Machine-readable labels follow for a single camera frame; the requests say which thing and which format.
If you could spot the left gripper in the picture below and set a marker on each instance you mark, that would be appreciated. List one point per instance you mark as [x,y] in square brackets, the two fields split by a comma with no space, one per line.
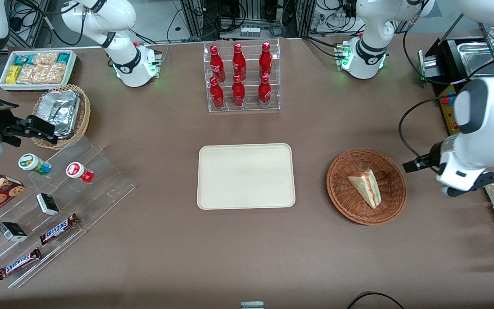
[432,157]

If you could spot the triangular sandwich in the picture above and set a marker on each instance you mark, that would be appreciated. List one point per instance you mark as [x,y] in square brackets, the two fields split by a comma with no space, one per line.
[367,189]

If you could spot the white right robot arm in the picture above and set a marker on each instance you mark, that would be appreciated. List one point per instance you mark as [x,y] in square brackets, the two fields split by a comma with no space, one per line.
[122,64]

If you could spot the light tan wicker basket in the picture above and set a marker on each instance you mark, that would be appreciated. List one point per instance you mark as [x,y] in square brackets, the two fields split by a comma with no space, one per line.
[85,116]

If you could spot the brown wicker basket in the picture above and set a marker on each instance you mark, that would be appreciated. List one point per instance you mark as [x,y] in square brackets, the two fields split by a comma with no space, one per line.
[350,206]

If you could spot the cream plastic tray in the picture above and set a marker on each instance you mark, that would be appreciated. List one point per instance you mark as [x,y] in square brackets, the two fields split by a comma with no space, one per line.
[238,176]

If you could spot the silver foil package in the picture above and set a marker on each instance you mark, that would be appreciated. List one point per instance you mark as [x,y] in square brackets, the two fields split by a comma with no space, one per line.
[58,111]

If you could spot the green lidded snack cup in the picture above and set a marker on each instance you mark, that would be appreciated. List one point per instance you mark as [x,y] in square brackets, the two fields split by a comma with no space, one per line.
[30,162]

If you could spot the red lidded snack cup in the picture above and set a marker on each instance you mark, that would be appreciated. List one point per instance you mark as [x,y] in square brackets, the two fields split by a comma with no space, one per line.
[75,170]

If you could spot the clear rice cracker bag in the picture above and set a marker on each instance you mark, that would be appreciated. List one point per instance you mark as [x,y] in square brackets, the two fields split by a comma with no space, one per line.
[41,74]
[45,58]

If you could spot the white plastic snack bin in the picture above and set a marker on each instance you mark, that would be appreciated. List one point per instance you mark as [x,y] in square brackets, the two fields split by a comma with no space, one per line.
[2,85]

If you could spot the yellow snack pack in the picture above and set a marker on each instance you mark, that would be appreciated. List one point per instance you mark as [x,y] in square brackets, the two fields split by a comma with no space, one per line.
[13,74]

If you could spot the small black white box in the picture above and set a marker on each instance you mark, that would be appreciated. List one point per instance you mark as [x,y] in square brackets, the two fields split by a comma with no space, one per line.
[12,231]
[47,204]

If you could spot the clear acrylic stepped display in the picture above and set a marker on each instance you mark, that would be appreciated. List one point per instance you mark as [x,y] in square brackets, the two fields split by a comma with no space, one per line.
[101,180]

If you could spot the teal snack pack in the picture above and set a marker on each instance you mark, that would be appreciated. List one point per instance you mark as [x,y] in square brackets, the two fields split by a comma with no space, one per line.
[63,58]
[24,59]

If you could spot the Snickers chocolate bar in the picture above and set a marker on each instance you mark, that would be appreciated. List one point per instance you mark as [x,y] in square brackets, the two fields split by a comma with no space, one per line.
[19,263]
[58,229]

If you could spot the black food warmer appliance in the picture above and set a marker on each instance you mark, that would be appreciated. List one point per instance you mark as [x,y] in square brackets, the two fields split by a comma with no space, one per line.
[448,47]

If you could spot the stainless steel pan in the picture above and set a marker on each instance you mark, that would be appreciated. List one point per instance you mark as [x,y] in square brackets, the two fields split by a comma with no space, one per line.
[474,56]

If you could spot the clear acrylic bottle rack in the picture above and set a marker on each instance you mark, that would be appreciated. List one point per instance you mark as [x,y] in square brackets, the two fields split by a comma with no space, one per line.
[275,107]

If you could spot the red cola bottle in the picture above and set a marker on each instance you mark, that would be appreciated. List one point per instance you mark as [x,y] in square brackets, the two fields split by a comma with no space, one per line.
[265,60]
[264,91]
[217,94]
[216,64]
[239,62]
[238,92]

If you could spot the white power strip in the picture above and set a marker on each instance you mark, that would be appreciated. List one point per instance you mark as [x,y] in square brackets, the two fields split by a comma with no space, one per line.
[250,31]

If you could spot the small grey device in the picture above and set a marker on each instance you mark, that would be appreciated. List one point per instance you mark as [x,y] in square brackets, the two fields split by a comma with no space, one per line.
[252,305]

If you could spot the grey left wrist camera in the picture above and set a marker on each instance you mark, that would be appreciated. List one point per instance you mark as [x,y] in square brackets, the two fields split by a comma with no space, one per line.
[447,191]

